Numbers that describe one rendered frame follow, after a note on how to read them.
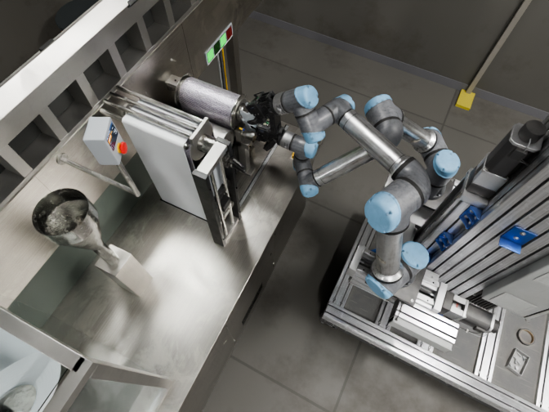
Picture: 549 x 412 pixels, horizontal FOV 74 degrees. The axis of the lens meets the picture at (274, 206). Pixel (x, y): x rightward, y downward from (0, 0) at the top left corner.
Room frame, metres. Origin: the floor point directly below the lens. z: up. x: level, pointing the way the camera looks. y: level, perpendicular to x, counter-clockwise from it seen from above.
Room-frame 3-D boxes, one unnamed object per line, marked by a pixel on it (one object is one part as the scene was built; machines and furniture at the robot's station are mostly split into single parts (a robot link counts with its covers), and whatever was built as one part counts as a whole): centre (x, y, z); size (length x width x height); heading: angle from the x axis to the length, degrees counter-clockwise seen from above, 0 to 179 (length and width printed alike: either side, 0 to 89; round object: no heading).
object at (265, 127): (1.04, 0.03, 1.12); 0.12 x 0.08 x 0.09; 66
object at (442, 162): (0.98, -0.77, 0.98); 0.13 x 0.12 x 0.14; 12
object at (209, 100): (0.96, 0.32, 1.16); 0.39 x 0.23 x 0.51; 156
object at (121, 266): (0.41, 0.55, 1.19); 0.14 x 0.14 x 0.57
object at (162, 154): (0.79, 0.44, 1.17); 0.34 x 0.05 x 0.54; 66
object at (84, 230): (0.41, 0.55, 1.50); 0.14 x 0.14 x 0.06
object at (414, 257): (0.52, -0.55, 0.98); 0.13 x 0.12 x 0.14; 130
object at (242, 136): (0.98, 0.13, 1.05); 0.06 x 0.05 x 0.31; 66
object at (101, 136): (0.54, 0.41, 1.66); 0.07 x 0.07 x 0.10; 2
